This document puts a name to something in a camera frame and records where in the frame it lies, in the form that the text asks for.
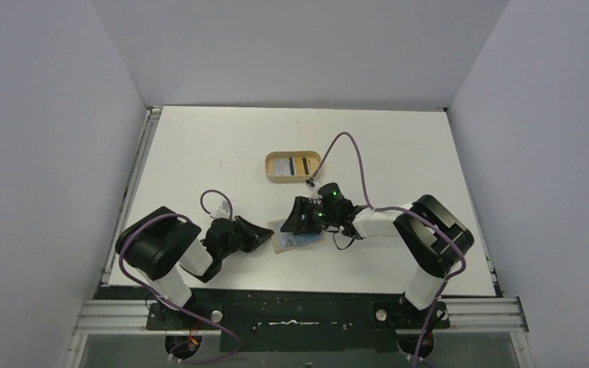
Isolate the beige leather card holder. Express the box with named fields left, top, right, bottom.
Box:
left=268, top=219, right=325, bottom=254

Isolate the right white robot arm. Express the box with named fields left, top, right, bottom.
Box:
left=280, top=179, right=475, bottom=311

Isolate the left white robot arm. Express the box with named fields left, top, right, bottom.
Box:
left=115, top=206, right=275, bottom=307

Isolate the yellow striped card in tray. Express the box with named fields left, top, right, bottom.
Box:
left=291, top=157, right=311, bottom=176

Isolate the white striped card in tray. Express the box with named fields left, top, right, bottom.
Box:
left=273, top=157, right=294, bottom=176

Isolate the oval wooden tray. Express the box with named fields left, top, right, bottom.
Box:
left=265, top=151, right=321, bottom=184

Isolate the black looped cable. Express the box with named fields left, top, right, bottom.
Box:
left=333, top=231, right=357, bottom=251

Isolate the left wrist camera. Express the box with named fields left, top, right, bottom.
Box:
left=209, top=201, right=233, bottom=219

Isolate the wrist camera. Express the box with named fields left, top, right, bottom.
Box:
left=209, top=201, right=233, bottom=219
left=304, top=177, right=324, bottom=200

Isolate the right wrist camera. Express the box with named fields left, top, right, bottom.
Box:
left=304, top=177, right=324, bottom=200

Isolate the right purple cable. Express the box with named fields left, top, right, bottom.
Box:
left=305, top=132, right=467, bottom=368

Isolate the purple cable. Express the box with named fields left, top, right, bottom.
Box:
left=305, top=132, right=467, bottom=368
left=117, top=189, right=245, bottom=365

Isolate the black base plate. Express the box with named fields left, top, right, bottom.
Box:
left=95, top=285, right=450, bottom=357

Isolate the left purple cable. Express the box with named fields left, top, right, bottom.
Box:
left=117, top=189, right=245, bottom=365

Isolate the left side aluminium rail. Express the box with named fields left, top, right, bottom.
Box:
left=100, top=106, right=163, bottom=287

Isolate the aluminium frame rail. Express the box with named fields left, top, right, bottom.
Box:
left=63, top=298, right=537, bottom=368

